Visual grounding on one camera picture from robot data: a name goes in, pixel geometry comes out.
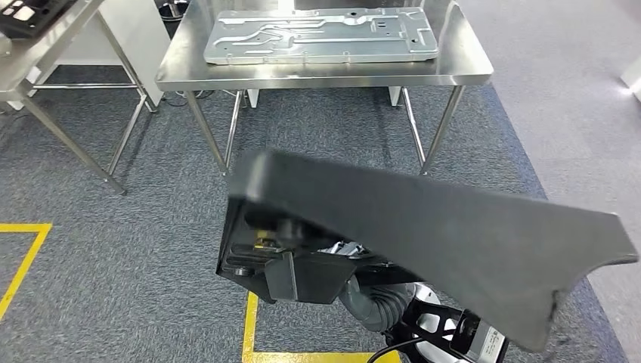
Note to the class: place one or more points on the white cabinet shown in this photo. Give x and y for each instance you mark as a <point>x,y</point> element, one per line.
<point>140,40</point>

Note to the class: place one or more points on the black camera bracket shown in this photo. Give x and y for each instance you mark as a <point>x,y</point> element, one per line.
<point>408,315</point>

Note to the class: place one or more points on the stamped sheet metal panel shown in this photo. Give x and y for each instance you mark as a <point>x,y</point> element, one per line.
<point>320,40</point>

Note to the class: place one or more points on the chrome stool base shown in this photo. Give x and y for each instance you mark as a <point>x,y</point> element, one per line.
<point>173,10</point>

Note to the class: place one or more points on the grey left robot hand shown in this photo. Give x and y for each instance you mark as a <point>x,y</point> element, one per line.
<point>348,249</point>

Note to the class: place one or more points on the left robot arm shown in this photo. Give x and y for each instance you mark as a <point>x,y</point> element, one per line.
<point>375,305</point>

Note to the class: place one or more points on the long black plastic part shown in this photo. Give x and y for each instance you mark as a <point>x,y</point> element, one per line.
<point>425,225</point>

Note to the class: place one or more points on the white stand foot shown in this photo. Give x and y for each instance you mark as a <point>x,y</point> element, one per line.
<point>394,96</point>
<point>253,97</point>

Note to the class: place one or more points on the black tray part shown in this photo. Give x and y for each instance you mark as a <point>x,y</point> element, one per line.
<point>40,17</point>

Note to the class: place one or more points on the stainless steel workbench table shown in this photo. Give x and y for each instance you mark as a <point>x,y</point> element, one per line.
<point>325,73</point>

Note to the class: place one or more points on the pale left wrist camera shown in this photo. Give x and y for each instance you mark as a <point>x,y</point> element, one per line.
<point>483,340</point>

